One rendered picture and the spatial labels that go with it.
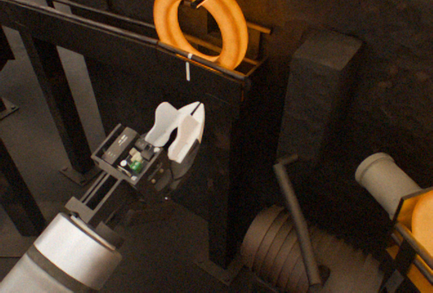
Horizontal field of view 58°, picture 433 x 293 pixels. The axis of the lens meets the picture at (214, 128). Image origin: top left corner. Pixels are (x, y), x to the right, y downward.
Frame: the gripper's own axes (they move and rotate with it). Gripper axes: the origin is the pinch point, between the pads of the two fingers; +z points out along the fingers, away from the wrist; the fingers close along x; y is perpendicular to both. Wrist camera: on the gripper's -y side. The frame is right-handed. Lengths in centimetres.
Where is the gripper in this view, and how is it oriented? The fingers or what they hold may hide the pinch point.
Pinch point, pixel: (196, 113)
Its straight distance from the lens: 54.2
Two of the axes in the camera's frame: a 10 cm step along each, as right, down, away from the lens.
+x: -8.1, -4.1, 4.2
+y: -1.8, -5.1, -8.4
